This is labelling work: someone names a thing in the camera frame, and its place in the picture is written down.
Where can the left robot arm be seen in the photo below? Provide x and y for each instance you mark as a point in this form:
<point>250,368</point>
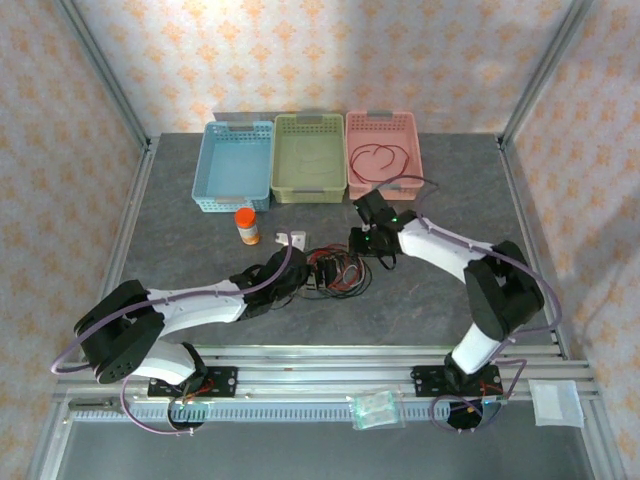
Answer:
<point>200,305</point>

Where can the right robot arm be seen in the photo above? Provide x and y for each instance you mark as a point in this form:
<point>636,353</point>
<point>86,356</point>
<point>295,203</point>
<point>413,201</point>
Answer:
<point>440,245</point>

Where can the orange pill bottle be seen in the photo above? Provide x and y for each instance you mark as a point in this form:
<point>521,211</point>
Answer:
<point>247,225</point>

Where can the pink plastic basket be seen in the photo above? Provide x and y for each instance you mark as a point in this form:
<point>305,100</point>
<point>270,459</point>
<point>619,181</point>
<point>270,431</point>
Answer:
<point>385,130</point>

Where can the green plastic basket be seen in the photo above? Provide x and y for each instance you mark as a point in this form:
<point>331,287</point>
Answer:
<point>309,150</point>

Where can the blue plastic basket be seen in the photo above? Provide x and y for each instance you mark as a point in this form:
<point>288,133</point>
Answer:
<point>232,165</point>

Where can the clear plastic parts bag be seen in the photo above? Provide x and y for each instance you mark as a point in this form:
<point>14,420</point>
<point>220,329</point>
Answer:
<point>377,410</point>

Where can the white flat packet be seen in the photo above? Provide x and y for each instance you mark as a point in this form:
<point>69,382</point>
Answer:
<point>556,404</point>

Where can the long aluminium frame rail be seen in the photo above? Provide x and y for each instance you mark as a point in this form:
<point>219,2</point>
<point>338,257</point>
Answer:
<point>320,370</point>

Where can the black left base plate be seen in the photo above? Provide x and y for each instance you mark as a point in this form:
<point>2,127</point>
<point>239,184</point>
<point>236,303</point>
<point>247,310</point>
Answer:
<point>225,382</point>

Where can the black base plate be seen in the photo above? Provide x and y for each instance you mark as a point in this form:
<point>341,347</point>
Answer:
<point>430,382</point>
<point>225,382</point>

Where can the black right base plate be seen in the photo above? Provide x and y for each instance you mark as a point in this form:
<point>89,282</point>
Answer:
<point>430,382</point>

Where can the aluminium frame post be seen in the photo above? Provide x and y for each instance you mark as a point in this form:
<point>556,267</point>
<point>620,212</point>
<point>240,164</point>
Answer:
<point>109,75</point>
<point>543,75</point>

